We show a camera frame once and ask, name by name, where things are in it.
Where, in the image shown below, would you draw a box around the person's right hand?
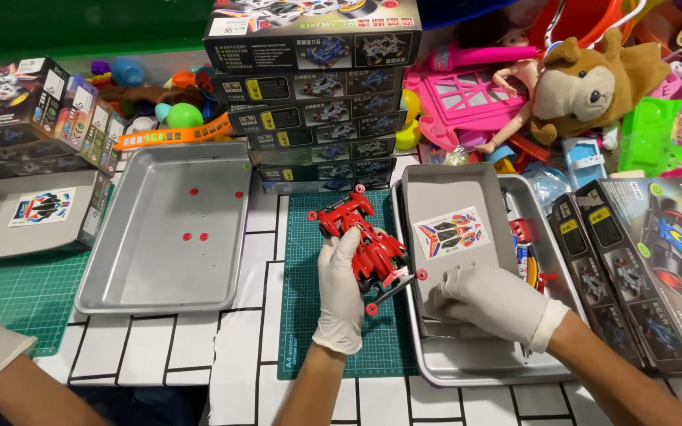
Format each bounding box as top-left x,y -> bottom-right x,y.
425,264 -> 570,353

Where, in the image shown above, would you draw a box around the person's left hand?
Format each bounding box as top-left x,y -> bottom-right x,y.
313,228 -> 366,356

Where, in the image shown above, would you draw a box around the red toy race car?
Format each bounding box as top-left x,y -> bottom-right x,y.
307,185 -> 429,316

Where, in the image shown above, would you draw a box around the colourful sticker sheet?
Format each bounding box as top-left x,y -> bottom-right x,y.
9,187 -> 77,228
414,206 -> 491,260

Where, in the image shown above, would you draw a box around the green cutting mat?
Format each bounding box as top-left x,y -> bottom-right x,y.
0,248 -> 91,357
277,189 -> 420,380

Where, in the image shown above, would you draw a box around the yellow plastic part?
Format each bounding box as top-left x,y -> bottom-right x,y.
527,247 -> 541,292

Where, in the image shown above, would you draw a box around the metal tray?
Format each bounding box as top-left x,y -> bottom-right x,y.
391,174 -> 590,387
74,141 -> 253,315

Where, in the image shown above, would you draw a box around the black toy car box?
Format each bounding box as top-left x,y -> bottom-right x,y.
575,176 -> 682,374
548,192 -> 650,369

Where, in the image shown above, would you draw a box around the stack of toy car boxes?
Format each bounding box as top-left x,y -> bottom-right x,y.
203,0 -> 423,195

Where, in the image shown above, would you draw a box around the pink toy gate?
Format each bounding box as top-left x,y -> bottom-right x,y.
403,65 -> 532,152

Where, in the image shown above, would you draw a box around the light blue toy piece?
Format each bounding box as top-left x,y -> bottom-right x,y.
562,136 -> 608,190

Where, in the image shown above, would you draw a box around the green plastic egg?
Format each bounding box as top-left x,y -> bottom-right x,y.
166,102 -> 205,130

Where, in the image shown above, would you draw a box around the orange toy track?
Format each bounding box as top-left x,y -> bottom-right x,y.
114,112 -> 233,151

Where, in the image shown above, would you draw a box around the plastic doll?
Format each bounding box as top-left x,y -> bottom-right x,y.
474,26 -> 547,155

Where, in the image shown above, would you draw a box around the white black-lined table cover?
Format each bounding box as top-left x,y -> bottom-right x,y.
33,151 -> 682,426

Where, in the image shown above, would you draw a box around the brown plush dog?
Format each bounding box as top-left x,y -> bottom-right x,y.
529,28 -> 671,146

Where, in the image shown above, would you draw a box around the green plastic toy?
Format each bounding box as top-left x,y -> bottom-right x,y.
617,97 -> 682,178

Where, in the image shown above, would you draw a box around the blue plastic ball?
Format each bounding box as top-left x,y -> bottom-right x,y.
109,57 -> 147,88

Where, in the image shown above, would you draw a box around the pile of toy car boxes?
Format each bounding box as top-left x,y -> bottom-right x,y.
0,56 -> 129,180

